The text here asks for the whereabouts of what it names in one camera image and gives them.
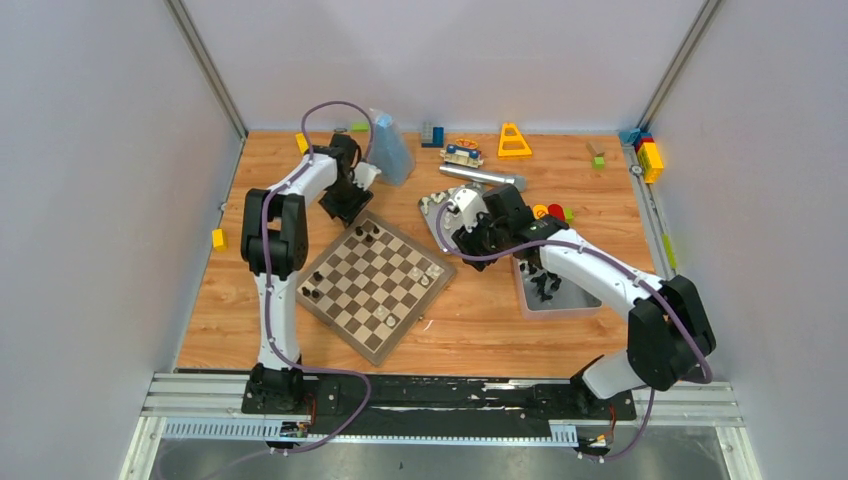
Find yellow cube at left edge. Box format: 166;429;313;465
211;228;228;252

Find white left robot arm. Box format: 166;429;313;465
240;133;379;413

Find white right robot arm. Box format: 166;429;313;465
437;185;716;418

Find blue grey lego block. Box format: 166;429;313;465
420;122;445;149

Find pile of black chess pieces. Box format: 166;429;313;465
519;262;562;302

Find stacked coloured duplo blocks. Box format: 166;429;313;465
618;129;664;184

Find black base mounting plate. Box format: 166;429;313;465
241;374;637;439

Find clear blue plastic bag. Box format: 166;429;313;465
369;108;416;186

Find yellow triangular toy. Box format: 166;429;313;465
497;122;533;159

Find blue yellow red toy blocks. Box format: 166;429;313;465
531;203;574;223

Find grey tray white pieces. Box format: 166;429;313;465
418;182;483;237

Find wooden chess board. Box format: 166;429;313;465
296;211;456;367

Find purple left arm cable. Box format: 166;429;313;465
260;101;376;456

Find silver metal cylinder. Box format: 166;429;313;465
438;163;527;192

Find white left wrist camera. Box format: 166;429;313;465
353;162;382;191

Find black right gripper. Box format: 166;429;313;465
451;208;509;272

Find yellow block by wall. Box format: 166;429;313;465
295;132;309;155

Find grey tray black pieces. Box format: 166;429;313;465
512;259;603;321

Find blue white toy car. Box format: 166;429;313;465
440;138;484;168

